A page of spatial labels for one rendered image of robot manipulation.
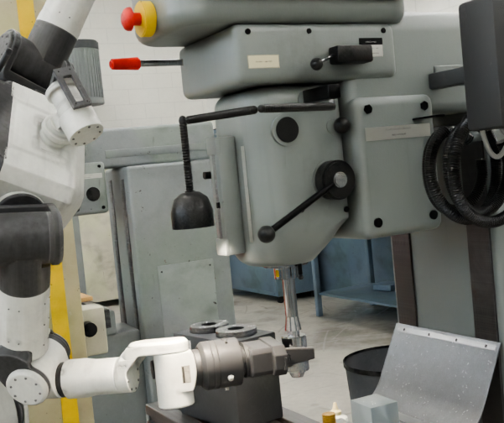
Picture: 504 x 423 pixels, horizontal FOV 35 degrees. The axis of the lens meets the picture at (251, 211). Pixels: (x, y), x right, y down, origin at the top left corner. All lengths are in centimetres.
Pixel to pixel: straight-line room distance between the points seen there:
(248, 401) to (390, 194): 54
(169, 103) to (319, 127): 983
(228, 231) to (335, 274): 761
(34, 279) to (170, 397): 31
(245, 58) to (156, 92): 984
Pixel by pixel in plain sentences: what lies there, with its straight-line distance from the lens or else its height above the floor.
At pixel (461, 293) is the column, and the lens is 171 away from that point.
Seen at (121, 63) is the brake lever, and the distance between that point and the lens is 150.
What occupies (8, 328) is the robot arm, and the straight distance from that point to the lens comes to 150.
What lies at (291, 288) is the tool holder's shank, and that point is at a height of 126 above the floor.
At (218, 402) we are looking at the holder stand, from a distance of 177.
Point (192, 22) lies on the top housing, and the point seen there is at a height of 173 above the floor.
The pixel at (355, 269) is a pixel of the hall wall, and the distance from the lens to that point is 871.
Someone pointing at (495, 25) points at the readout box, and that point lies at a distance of 135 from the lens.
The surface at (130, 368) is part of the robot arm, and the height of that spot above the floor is 115.
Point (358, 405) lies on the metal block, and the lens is 136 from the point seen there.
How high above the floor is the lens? 149
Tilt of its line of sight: 3 degrees down
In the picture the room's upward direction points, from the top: 6 degrees counter-clockwise
